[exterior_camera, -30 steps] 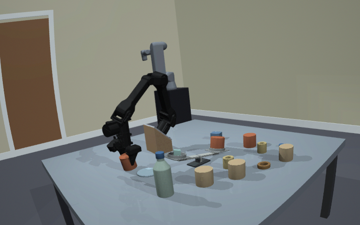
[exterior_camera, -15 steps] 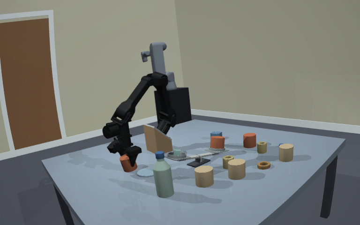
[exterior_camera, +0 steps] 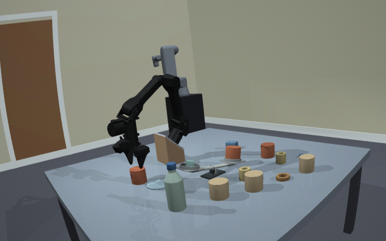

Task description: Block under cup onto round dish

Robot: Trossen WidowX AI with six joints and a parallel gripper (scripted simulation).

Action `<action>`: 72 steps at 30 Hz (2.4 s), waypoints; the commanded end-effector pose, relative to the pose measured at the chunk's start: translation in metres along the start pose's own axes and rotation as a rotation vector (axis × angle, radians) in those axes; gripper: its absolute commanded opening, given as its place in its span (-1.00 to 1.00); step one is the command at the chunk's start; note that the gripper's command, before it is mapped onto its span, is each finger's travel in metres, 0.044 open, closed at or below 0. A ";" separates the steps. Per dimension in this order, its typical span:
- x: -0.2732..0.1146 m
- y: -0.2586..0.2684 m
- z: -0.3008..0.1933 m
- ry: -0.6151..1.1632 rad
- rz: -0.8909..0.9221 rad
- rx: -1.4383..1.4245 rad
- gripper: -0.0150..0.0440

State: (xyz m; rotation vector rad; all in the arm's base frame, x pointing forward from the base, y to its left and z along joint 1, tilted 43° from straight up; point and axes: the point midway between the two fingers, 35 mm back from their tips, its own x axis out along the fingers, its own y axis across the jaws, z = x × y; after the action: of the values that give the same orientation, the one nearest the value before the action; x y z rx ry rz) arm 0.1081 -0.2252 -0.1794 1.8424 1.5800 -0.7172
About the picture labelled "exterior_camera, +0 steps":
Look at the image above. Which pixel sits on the blue square block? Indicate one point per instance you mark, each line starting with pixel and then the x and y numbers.
pixel 231 143

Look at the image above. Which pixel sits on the brown flat ring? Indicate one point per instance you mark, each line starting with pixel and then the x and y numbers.
pixel 283 177

